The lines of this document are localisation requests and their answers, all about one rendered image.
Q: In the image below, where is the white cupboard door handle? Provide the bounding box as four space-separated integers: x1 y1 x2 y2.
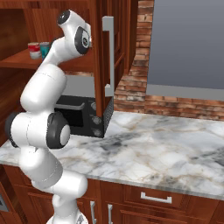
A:
89 199 97 224
107 203 114 224

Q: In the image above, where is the grey toaster oven handle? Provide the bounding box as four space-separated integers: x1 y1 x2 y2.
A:
55 102 86 111

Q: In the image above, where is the grey window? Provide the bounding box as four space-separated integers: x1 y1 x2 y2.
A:
145 0 224 102

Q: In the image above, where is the wooden cabinet door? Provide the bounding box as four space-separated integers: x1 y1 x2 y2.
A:
87 0 140 118

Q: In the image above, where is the grey cabinet door handle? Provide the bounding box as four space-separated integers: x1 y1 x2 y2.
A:
101 16 116 98

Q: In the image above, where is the teal can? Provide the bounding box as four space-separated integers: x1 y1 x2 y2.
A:
39 41 52 60

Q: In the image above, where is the open wooden wall cabinet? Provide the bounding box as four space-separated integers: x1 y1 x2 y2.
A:
0 0 97 77

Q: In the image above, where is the white drawer handle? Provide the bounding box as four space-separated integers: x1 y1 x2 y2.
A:
140 191 173 205

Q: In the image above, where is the red and white can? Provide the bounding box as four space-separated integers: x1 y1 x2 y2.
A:
27 42 42 60

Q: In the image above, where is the black toaster oven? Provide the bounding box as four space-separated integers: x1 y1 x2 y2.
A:
53 94 116 139

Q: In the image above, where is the wooden drawer front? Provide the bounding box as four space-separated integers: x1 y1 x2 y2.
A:
123 184 224 217

